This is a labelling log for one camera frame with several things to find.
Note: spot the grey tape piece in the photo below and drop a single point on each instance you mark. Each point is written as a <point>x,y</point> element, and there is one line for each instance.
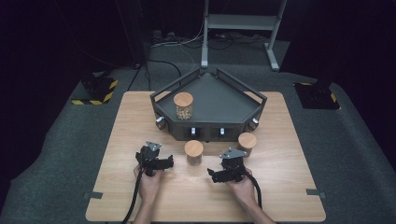
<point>92,195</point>
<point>315,193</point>

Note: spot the glass jar of red berries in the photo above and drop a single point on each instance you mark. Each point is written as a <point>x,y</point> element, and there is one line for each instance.
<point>248,140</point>

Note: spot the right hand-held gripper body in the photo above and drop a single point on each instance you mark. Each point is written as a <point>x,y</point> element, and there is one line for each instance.
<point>234,165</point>

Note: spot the glass jar of brown grains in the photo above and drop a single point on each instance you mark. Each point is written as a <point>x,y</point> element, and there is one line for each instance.
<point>193,152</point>

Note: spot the person's left hand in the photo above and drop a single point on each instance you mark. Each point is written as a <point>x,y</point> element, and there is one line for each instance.
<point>148,188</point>

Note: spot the glass jar of yellow beans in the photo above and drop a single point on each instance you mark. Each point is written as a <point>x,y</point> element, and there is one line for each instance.
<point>183,107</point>

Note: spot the grey metal stand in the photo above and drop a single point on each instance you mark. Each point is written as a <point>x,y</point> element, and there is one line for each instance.
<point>241,21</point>

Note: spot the black yellow striped base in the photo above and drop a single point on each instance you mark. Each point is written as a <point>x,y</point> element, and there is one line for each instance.
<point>98,90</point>
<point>316,96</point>

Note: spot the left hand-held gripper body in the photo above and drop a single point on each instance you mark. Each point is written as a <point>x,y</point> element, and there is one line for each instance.
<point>148,158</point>

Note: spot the person's right hand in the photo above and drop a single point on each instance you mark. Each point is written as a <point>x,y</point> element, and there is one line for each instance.
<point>246,193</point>

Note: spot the dark grey corner rack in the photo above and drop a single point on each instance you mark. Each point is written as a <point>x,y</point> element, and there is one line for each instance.
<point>214,102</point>

